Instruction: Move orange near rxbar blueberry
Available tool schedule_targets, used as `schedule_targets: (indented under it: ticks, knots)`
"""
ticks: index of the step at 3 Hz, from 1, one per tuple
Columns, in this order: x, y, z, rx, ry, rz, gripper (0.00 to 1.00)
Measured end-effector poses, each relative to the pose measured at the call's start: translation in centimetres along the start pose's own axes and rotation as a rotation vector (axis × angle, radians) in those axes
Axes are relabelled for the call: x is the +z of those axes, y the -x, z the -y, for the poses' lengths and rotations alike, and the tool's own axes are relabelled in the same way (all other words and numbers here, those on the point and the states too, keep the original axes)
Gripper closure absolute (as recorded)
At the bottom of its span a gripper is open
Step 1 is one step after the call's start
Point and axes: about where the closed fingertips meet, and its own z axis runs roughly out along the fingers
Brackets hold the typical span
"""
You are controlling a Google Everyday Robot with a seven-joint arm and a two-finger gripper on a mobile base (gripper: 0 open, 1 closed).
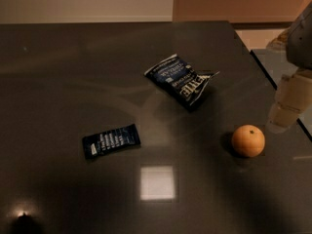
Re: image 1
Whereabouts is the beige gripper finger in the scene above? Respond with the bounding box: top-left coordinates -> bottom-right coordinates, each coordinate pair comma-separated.
266,69 -> 312,134

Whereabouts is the orange fruit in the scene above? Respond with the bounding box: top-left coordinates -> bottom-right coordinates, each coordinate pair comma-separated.
231,125 -> 265,157

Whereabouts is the blue rxbar blueberry wrapper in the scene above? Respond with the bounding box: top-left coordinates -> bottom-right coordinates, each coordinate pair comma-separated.
82,124 -> 140,159

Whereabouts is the blue kettle chips bag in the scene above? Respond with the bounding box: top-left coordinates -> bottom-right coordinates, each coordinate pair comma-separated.
144,54 -> 218,110

